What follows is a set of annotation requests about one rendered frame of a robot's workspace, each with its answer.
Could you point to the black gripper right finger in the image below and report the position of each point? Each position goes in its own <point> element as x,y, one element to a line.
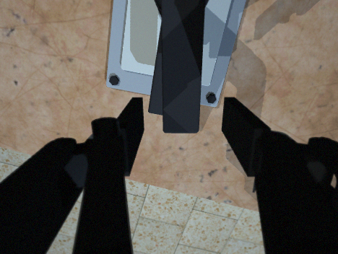
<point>298,206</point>

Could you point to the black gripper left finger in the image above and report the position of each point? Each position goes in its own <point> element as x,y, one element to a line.
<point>38,196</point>

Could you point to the grey metal mounting plate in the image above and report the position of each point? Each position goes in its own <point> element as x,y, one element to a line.
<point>142,83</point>

